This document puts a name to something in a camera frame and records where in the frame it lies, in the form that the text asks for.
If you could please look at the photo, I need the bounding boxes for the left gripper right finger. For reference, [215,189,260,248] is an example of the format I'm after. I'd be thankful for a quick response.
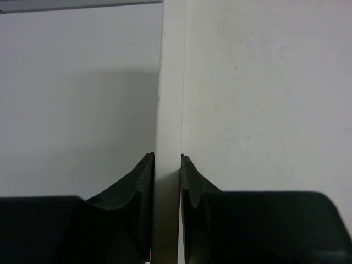
[179,156,351,263]

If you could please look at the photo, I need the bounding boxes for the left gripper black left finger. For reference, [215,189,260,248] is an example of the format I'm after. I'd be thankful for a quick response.
[1,153,155,263]

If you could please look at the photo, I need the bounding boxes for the white drawer cabinet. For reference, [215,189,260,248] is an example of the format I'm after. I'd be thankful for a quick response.
[151,1,351,263]

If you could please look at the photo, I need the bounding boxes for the aluminium rail left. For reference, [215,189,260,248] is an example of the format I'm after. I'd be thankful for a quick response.
[1,0,163,14]

